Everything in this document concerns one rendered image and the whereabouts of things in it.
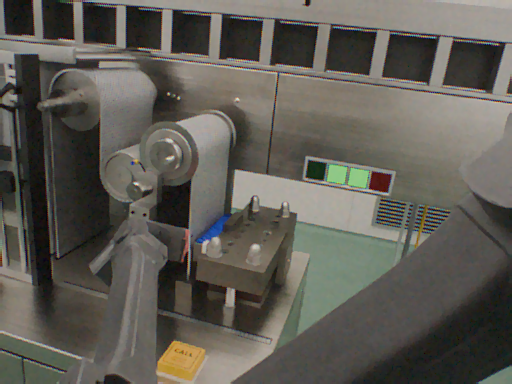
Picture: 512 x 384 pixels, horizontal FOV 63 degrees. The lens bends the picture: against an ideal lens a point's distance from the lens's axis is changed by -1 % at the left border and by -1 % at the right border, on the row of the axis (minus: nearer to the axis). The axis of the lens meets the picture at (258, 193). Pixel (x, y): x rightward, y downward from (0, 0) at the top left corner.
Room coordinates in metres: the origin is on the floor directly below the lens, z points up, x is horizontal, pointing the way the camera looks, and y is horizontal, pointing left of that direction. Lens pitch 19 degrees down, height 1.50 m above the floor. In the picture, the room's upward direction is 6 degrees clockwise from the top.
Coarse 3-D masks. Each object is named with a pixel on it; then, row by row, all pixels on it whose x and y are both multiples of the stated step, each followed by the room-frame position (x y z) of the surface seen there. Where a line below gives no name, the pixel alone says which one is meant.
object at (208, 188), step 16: (224, 160) 1.10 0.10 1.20; (208, 176) 1.00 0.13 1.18; (224, 176) 1.11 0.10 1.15; (192, 192) 0.91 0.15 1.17; (208, 192) 1.00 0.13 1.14; (224, 192) 1.13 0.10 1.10; (192, 208) 0.91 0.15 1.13; (208, 208) 1.01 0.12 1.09; (192, 224) 0.91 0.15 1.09; (208, 224) 1.02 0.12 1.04; (192, 240) 0.92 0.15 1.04
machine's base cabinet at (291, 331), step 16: (304, 288) 1.19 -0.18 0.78; (288, 320) 0.90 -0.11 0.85; (288, 336) 0.98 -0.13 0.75; (0, 352) 0.73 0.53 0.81; (16, 352) 0.72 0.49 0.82; (0, 368) 0.73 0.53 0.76; (16, 368) 0.72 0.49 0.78; (32, 368) 0.71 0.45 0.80; (48, 368) 0.70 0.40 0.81; (64, 368) 0.69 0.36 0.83
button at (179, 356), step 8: (176, 344) 0.69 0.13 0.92; (184, 344) 0.69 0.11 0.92; (168, 352) 0.66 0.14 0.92; (176, 352) 0.66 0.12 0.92; (184, 352) 0.67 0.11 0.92; (192, 352) 0.67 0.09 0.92; (200, 352) 0.67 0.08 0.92; (160, 360) 0.64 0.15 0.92; (168, 360) 0.64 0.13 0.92; (176, 360) 0.64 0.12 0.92; (184, 360) 0.64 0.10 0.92; (192, 360) 0.65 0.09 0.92; (200, 360) 0.66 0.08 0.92; (160, 368) 0.63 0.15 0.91; (168, 368) 0.63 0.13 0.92; (176, 368) 0.62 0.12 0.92; (184, 368) 0.62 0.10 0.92; (192, 368) 0.63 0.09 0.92; (176, 376) 0.62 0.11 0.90; (184, 376) 0.62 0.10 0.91; (192, 376) 0.62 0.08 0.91
